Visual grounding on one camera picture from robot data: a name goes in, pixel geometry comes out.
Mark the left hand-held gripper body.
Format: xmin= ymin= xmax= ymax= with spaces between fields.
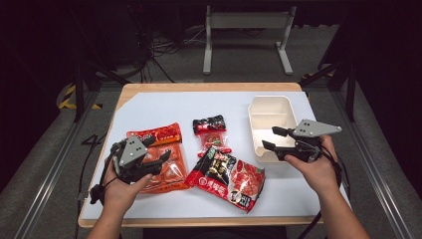
xmin=110 ymin=134 xmax=163 ymax=184

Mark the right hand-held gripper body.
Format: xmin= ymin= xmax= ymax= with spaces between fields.
xmin=277 ymin=119 xmax=342 ymax=163

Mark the orange multi-pack packet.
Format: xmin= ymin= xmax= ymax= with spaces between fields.
xmin=126 ymin=121 xmax=192 ymax=195

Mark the cream divided container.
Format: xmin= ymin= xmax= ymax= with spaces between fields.
xmin=247 ymin=95 xmax=300 ymax=164

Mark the large red and black packet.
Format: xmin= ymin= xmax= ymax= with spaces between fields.
xmin=184 ymin=146 xmax=266 ymax=214

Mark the person's right hand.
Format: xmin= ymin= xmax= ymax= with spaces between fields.
xmin=284 ymin=134 xmax=339 ymax=196

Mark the person's left hand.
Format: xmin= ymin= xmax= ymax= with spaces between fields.
xmin=103 ymin=162 xmax=153 ymax=212

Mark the white paper mat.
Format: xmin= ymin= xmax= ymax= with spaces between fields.
xmin=81 ymin=91 xmax=352 ymax=221

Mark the small black and red packet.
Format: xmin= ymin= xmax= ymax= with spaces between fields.
xmin=192 ymin=115 xmax=233 ymax=158

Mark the black tripod stand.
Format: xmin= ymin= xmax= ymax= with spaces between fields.
xmin=70 ymin=61 xmax=131 ymax=123
xmin=299 ymin=59 xmax=358 ymax=122

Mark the wooden table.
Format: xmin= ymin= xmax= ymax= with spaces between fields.
xmin=78 ymin=82 xmax=352 ymax=229

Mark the yellow and black floor tape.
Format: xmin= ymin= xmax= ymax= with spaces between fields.
xmin=58 ymin=84 xmax=103 ymax=111

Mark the person's dark clothing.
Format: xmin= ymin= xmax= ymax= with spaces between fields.
xmin=142 ymin=226 xmax=289 ymax=239

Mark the grey metal stand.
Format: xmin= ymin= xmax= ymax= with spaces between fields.
xmin=202 ymin=4 xmax=298 ymax=76

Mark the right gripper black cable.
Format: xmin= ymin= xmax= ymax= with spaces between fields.
xmin=298 ymin=144 xmax=351 ymax=239

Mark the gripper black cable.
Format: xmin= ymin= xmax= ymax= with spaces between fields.
xmin=298 ymin=144 xmax=351 ymax=239
xmin=73 ymin=142 xmax=117 ymax=239

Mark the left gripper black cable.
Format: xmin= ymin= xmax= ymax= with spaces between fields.
xmin=73 ymin=142 xmax=117 ymax=239

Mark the aluminium floor rail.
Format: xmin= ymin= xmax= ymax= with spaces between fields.
xmin=13 ymin=89 xmax=102 ymax=239
xmin=330 ymin=89 xmax=416 ymax=239

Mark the bundle of floor cables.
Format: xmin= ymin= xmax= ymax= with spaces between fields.
xmin=131 ymin=24 xmax=207 ymax=84

